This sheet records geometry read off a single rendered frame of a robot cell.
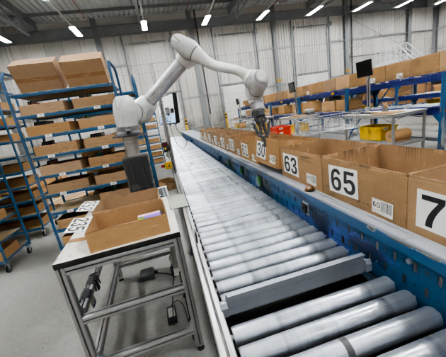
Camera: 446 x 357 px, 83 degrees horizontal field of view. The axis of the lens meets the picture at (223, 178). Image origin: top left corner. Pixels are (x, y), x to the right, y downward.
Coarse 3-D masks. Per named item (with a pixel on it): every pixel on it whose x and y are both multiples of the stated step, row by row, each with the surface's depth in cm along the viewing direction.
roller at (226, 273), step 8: (328, 240) 98; (296, 248) 97; (304, 248) 96; (312, 248) 96; (320, 248) 96; (328, 248) 97; (264, 256) 95; (272, 256) 94; (280, 256) 94; (288, 256) 94; (296, 256) 94; (240, 264) 92; (248, 264) 92; (256, 264) 92; (264, 264) 92; (272, 264) 92; (216, 272) 90; (224, 272) 90; (232, 272) 90; (240, 272) 90; (248, 272) 91; (216, 280) 88
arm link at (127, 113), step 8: (120, 96) 175; (128, 96) 178; (120, 104) 174; (128, 104) 175; (136, 104) 183; (120, 112) 174; (128, 112) 176; (136, 112) 181; (120, 120) 176; (128, 120) 176; (136, 120) 181
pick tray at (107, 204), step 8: (136, 192) 176; (144, 192) 178; (152, 192) 179; (104, 200) 172; (112, 200) 174; (120, 200) 175; (128, 200) 176; (136, 200) 178; (144, 200) 179; (96, 208) 156; (104, 208) 173; (112, 208) 148
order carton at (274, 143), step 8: (256, 136) 176; (272, 136) 183; (280, 136) 184; (288, 136) 186; (296, 136) 180; (256, 144) 177; (272, 144) 152; (280, 144) 144; (288, 144) 145; (256, 152) 178; (272, 152) 153; (256, 160) 179; (264, 160) 165; (280, 160) 146; (280, 168) 147
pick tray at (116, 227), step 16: (128, 208) 147; (144, 208) 150; (160, 208) 153; (96, 224) 141; (112, 224) 146; (128, 224) 121; (144, 224) 124; (160, 224) 126; (96, 240) 118; (112, 240) 120; (128, 240) 123
